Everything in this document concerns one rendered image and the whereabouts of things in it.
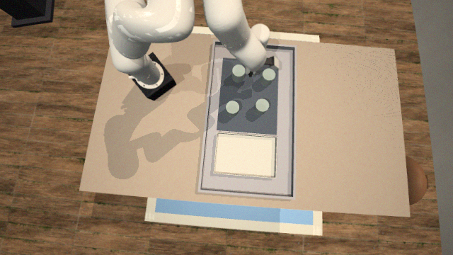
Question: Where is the clear glass cylinder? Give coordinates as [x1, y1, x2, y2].
[253, 98, 269, 115]
[232, 64, 245, 82]
[260, 69, 275, 86]
[226, 101, 239, 117]

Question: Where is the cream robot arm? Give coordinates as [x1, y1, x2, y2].
[105, 0, 279, 89]

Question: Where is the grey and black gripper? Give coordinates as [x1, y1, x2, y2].
[245, 66, 256, 77]

